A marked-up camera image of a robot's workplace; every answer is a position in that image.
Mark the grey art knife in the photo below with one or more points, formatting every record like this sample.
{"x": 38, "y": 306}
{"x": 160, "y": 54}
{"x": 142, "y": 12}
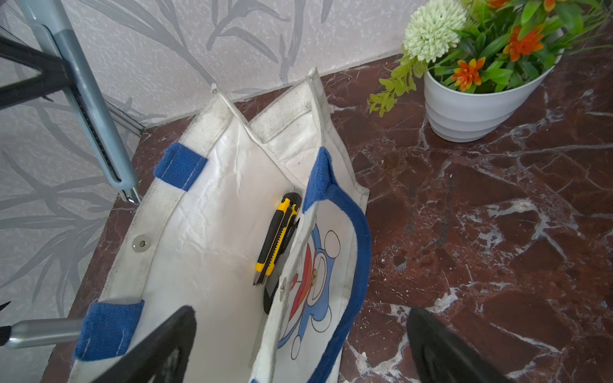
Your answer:
{"x": 55, "y": 35}

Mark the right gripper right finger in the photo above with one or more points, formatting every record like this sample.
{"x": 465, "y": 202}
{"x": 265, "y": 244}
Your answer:
{"x": 441, "y": 356}

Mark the potted artificial flower plant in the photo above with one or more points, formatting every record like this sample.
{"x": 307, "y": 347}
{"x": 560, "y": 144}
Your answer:
{"x": 481, "y": 60}

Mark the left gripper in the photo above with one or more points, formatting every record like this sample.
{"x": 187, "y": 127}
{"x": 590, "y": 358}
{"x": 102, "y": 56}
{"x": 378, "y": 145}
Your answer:
{"x": 54, "y": 74}

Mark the silver black spray bottle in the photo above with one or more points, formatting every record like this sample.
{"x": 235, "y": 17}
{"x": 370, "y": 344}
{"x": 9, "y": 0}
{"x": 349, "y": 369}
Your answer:
{"x": 40, "y": 332}

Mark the white Doraemon tote pouch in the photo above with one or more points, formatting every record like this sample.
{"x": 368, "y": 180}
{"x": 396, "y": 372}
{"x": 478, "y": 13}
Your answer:
{"x": 197, "y": 235}

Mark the black yellow art knife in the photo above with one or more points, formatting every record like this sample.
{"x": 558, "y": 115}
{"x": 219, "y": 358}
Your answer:
{"x": 281, "y": 229}

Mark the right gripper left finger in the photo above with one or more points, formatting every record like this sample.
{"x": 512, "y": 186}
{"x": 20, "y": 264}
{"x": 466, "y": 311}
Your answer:
{"x": 162, "y": 357}

